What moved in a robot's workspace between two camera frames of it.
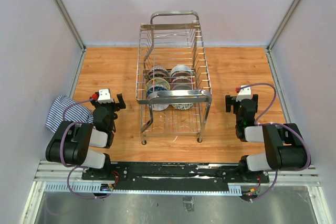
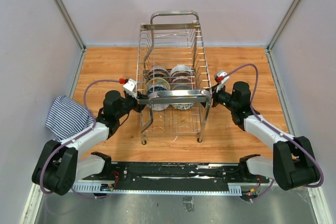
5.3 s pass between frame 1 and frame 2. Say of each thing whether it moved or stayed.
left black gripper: moved
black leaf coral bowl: stayed
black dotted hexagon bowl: stayed
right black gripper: moved
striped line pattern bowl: stayed
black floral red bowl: stayed
